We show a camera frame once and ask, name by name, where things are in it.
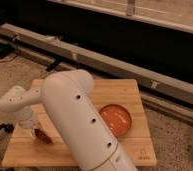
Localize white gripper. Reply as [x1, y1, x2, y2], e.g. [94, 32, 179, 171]
[18, 110, 45, 140]

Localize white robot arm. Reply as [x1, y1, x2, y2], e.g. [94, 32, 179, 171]
[0, 70, 138, 171]

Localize black clamp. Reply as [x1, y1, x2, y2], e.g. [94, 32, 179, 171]
[0, 124, 14, 133]

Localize orange bowl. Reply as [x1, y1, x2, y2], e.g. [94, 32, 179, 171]
[99, 104, 132, 138]

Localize wooden board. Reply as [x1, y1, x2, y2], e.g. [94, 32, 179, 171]
[2, 79, 157, 168]

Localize black cable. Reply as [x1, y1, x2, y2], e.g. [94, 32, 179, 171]
[0, 54, 19, 74]

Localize metal rail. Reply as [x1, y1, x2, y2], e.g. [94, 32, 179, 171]
[0, 22, 193, 126]

